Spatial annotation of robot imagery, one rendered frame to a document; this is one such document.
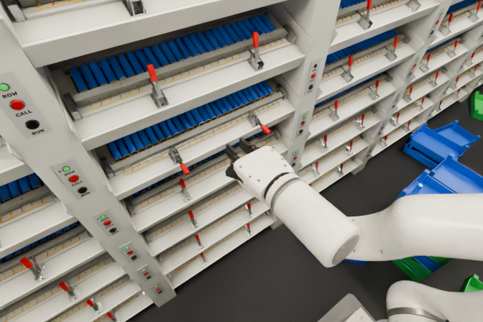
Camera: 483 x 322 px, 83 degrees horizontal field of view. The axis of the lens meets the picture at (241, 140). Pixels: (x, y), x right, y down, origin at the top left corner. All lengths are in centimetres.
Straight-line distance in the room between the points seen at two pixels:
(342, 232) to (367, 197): 148
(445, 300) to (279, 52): 69
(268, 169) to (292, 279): 108
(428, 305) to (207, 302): 101
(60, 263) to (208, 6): 78
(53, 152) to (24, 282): 46
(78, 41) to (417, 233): 58
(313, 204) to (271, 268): 112
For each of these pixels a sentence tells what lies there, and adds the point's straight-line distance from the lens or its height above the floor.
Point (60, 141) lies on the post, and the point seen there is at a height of 112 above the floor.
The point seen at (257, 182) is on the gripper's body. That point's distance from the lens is 53.
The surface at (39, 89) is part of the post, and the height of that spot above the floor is 123.
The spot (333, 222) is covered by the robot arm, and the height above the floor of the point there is 110.
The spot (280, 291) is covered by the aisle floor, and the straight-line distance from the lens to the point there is 155.
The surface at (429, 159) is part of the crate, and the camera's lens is 227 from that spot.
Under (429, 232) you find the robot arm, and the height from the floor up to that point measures 114.
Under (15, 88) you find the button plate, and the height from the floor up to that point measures 125.
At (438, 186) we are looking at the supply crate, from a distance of 157.
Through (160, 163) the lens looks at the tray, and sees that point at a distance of 78.
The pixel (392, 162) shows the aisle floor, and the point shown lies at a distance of 220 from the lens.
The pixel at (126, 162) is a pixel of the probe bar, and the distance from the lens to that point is 76.
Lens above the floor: 149
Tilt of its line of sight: 47 degrees down
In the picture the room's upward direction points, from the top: straight up
